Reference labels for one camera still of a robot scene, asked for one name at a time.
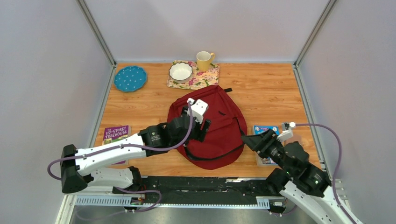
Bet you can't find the white scalloped bowl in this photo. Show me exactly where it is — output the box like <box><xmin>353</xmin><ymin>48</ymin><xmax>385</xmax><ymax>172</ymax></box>
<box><xmin>169</xmin><ymin>62</ymin><xmax>193</xmax><ymax>83</ymax></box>

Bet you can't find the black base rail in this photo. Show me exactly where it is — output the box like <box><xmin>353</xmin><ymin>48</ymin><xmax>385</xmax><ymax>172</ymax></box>
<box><xmin>127</xmin><ymin>176</ymin><xmax>288</xmax><ymax>213</ymax></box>

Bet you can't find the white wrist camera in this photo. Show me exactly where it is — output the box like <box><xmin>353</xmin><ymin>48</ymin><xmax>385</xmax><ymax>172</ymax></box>
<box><xmin>187</xmin><ymin>98</ymin><xmax>209</xmax><ymax>124</ymax></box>
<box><xmin>277</xmin><ymin>122</ymin><xmax>296</xmax><ymax>142</ymax></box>

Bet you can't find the red backpack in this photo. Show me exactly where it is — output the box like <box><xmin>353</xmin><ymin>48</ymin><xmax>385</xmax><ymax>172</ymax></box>
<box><xmin>167</xmin><ymin>85</ymin><xmax>248</xmax><ymax>170</ymax></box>

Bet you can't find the yellow mug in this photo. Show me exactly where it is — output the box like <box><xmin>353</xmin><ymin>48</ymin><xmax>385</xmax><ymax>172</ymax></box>
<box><xmin>196</xmin><ymin>51</ymin><xmax>215</xmax><ymax>71</ymax></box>

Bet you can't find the blue polka dot plate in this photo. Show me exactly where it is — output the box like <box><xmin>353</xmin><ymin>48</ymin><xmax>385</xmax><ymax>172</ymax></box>
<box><xmin>113</xmin><ymin>66</ymin><xmax>147</xmax><ymax>92</ymax></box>

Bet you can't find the floral serving tray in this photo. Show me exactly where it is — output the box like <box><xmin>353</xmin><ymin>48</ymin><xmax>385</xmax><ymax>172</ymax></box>
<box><xmin>167</xmin><ymin>60</ymin><xmax>220</xmax><ymax>90</ymax></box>

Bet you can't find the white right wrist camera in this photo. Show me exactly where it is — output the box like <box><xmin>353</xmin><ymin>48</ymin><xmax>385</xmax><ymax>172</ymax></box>
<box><xmin>277</xmin><ymin>122</ymin><xmax>296</xmax><ymax>142</ymax></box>

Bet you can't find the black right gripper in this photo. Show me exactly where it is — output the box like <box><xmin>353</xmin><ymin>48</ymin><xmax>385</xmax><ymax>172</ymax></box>
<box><xmin>239</xmin><ymin>128</ymin><xmax>293</xmax><ymax>175</ymax></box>

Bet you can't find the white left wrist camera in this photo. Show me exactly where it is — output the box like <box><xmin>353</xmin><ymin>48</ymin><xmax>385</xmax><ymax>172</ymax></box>
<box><xmin>187</xmin><ymin>98</ymin><xmax>209</xmax><ymax>124</ymax></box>

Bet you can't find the brown leather wallet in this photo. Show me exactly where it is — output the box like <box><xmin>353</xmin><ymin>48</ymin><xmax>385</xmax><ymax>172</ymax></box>
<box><xmin>284</xmin><ymin>134</ymin><xmax>302</xmax><ymax>145</ymax></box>

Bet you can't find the blue comic book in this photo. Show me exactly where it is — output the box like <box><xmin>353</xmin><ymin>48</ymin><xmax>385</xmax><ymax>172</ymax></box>
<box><xmin>253</xmin><ymin>125</ymin><xmax>280</xmax><ymax>166</ymax></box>

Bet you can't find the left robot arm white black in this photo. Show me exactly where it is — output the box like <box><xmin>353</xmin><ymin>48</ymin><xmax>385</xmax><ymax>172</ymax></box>
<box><xmin>60</xmin><ymin>113</ymin><xmax>211</xmax><ymax>194</ymax></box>

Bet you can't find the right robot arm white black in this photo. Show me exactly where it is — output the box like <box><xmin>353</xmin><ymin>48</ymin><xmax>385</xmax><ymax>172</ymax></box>
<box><xmin>241</xmin><ymin>130</ymin><xmax>361</xmax><ymax>224</ymax></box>

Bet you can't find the purple treehouse book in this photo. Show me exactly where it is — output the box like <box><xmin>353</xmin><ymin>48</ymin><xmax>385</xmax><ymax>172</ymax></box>
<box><xmin>102</xmin><ymin>125</ymin><xmax>132</xmax><ymax>166</ymax></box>

